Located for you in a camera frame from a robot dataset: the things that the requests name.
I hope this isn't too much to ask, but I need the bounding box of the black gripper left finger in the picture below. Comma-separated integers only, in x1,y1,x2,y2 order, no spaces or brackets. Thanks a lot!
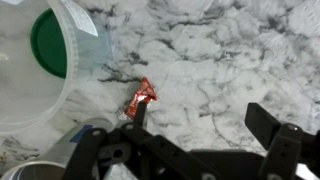
134,102,147,126

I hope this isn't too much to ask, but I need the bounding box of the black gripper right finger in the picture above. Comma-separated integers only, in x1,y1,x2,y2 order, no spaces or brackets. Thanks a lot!
245,103,281,149

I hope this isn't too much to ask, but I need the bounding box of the red ketchup packet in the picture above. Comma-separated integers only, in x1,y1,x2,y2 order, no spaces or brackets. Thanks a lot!
124,77,157,119

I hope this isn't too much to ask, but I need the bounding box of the silver metal cup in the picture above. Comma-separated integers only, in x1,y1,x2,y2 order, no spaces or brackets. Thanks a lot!
1,118,114,180

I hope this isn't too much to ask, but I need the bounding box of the clear plastic tub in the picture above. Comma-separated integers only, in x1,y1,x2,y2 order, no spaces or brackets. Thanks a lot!
0,0,112,134

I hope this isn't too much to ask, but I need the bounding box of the green plastic lid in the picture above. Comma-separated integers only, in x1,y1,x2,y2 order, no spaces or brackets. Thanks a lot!
30,9,67,79

